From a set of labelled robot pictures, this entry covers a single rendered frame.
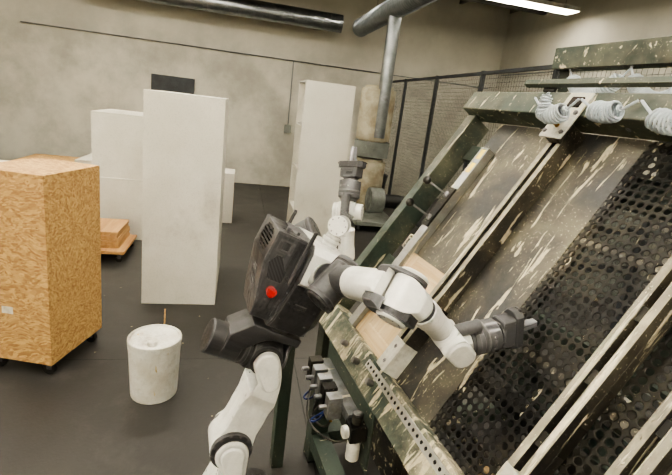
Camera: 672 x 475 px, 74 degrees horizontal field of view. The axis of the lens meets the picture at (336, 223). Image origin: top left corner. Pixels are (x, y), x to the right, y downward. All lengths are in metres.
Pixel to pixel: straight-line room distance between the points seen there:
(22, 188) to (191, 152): 1.29
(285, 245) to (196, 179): 2.48
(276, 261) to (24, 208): 1.90
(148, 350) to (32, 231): 0.92
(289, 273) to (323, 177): 4.03
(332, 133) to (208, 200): 2.05
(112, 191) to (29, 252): 2.76
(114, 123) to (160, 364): 3.39
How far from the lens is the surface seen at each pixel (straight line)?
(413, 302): 1.04
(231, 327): 1.51
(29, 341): 3.29
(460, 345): 1.18
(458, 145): 2.21
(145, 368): 2.86
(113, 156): 5.66
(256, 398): 1.61
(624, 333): 1.26
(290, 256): 1.36
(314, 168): 5.32
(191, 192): 3.80
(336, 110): 5.31
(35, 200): 2.93
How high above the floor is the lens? 1.79
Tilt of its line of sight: 14 degrees down
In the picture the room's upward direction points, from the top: 7 degrees clockwise
